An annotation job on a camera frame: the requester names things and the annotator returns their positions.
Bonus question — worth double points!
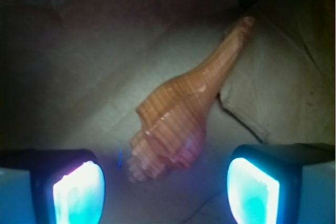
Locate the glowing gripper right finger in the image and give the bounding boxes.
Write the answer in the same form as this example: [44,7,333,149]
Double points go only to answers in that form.
[227,143,335,223]

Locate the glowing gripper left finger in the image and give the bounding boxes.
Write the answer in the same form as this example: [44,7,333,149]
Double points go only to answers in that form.
[1,149,106,223]

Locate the orange spiral sea shell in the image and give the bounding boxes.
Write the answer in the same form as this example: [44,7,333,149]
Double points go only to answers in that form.
[128,16,255,182]

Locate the brown paper bag tray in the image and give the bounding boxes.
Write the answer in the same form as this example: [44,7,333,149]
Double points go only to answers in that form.
[1,0,335,223]

